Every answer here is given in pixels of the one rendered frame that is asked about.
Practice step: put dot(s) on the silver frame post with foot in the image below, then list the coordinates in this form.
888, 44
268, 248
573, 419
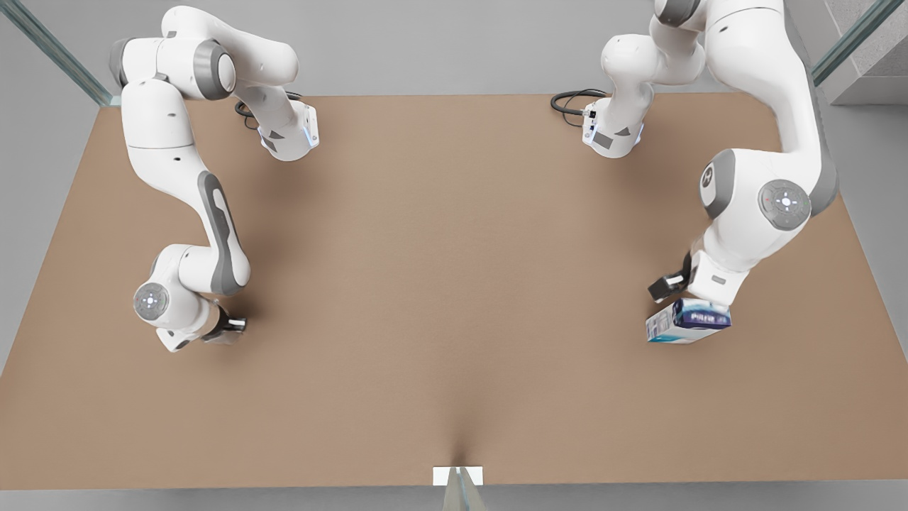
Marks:
459, 486

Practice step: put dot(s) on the blue and white box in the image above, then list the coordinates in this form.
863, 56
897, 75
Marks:
687, 323

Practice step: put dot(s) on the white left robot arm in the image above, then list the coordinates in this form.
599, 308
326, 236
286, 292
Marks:
766, 142

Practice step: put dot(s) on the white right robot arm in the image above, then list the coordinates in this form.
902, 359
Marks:
170, 142

